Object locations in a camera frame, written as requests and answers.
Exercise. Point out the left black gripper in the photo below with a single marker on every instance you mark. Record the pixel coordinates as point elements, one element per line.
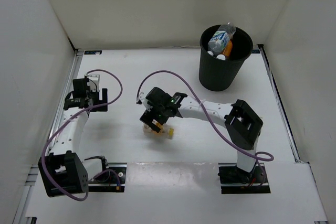
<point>96,93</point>

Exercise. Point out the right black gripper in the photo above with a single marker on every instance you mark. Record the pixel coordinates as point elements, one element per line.
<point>148,117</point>

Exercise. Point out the small clear bottle yellow cap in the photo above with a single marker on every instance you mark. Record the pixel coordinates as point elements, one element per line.
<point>166,131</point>

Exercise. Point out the orange juice bottle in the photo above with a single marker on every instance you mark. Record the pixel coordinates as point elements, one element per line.
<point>227,50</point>

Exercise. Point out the clear bottle with blue label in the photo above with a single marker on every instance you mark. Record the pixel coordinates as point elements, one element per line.
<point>220,39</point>

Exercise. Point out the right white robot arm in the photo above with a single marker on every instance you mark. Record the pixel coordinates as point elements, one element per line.
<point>239,119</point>

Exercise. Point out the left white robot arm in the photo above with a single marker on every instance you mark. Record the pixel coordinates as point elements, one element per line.
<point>71,172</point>

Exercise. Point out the black plastic waste bin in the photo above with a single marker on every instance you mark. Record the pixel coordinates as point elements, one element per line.
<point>215,74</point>

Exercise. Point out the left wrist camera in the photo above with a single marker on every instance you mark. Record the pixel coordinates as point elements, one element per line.
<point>94,80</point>

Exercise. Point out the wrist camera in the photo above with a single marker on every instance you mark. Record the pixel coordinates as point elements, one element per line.
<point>142,100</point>
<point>94,80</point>

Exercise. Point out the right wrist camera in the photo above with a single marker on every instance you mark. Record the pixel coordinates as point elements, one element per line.
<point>142,100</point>

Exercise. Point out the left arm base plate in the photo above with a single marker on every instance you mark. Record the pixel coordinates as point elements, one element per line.
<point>110,182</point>

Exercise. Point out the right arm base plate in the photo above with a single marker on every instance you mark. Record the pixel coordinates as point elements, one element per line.
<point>236,181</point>

